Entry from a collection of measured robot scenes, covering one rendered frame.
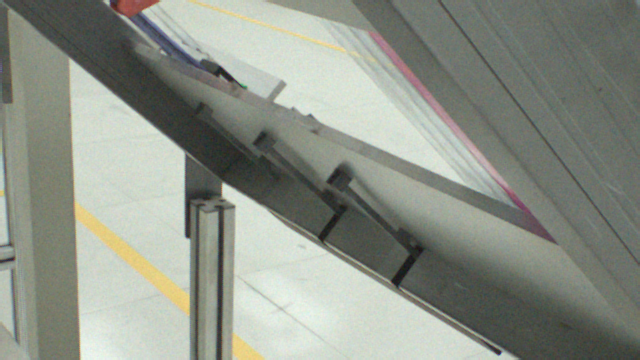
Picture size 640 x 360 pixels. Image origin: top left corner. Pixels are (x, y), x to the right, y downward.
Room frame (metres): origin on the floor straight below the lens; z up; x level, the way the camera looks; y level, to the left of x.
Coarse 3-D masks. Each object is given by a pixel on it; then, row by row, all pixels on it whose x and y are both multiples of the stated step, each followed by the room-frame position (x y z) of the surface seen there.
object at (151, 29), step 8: (112, 0) 0.81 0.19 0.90; (136, 16) 0.82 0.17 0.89; (144, 16) 0.83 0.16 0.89; (136, 24) 0.83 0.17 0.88; (144, 24) 0.83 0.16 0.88; (152, 24) 0.83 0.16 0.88; (144, 32) 0.84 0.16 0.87; (152, 32) 0.83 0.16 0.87; (160, 32) 0.84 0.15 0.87; (160, 40) 0.84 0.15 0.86; (168, 40) 0.84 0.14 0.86; (168, 48) 0.84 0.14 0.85; (176, 48) 0.85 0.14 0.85; (176, 56) 0.85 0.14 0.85; (184, 56) 0.85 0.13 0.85; (192, 64) 0.86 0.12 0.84; (200, 64) 0.86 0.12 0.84; (208, 72) 0.87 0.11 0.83
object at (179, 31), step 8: (152, 8) 1.14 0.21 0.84; (160, 8) 1.14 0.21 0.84; (160, 16) 1.14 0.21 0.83; (168, 16) 1.15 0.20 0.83; (168, 24) 1.15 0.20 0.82; (176, 24) 1.16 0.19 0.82; (176, 32) 1.16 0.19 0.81; (184, 32) 1.16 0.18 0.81; (184, 40) 1.16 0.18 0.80; (192, 40) 1.17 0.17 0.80; (192, 48) 1.17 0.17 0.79; (200, 48) 1.17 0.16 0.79
